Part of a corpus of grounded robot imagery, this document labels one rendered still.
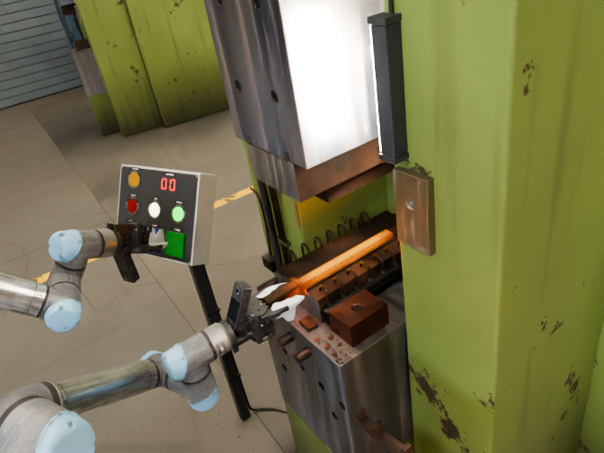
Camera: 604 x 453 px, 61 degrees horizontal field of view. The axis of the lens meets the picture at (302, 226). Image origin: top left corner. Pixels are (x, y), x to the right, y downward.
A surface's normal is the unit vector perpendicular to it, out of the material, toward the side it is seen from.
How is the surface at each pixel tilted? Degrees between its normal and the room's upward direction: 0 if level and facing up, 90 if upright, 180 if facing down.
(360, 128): 90
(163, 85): 90
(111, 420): 0
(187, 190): 60
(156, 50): 90
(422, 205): 90
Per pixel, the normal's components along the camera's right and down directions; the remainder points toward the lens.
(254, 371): -0.15, -0.84
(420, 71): -0.80, 0.41
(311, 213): 0.58, 0.35
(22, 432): -0.29, -0.69
